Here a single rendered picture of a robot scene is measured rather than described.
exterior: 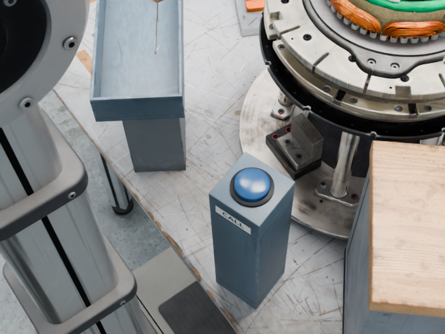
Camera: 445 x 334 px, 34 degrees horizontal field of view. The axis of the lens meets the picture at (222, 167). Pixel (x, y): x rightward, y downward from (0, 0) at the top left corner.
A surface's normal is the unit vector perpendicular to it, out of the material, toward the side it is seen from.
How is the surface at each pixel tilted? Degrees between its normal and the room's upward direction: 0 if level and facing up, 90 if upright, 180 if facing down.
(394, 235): 0
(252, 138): 0
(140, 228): 0
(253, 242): 90
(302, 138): 90
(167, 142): 90
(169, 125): 90
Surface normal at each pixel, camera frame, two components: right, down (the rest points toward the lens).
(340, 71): -0.03, -0.52
